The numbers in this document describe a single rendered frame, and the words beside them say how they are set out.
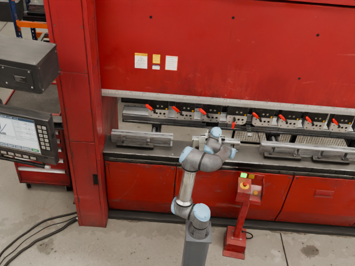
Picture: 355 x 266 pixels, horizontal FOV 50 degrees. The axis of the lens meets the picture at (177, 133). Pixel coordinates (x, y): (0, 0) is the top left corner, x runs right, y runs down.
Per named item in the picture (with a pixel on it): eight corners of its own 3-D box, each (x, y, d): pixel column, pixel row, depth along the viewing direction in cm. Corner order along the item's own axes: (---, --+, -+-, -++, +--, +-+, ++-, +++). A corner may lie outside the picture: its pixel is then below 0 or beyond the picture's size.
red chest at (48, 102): (21, 192, 379) (-2, 112, 315) (37, 157, 417) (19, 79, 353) (72, 196, 380) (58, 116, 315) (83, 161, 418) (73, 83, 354)
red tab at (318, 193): (314, 197, 327) (317, 191, 322) (314, 195, 328) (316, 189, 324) (332, 198, 327) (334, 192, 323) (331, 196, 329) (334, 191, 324)
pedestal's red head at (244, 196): (234, 201, 303) (239, 186, 291) (235, 186, 315) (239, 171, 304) (260, 205, 301) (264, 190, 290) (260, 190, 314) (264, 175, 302)
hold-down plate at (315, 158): (312, 162, 312) (313, 159, 311) (310, 157, 317) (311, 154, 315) (348, 164, 313) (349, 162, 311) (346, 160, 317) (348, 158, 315)
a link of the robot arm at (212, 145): (216, 155, 266) (222, 140, 268) (202, 149, 269) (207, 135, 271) (217, 157, 273) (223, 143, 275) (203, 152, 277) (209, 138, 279)
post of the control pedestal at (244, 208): (233, 237, 341) (244, 197, 306) (233, 232, 345) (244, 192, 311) (239, 238, 341) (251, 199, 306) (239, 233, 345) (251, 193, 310)
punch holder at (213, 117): (199, 121, 295) (202, 104, 284) (199, 114, 301) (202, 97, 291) (219, 123, 295) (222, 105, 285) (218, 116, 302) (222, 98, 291)
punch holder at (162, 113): (148, 117, 294) (148, 100, 284) (149, 111, 301) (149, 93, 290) (167, 119, 295) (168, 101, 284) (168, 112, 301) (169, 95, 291)
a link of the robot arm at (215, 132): (209, 135, 268) (213, 124, 270) (207, 137, 279) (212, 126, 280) (219, 139, 268) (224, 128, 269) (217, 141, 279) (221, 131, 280)
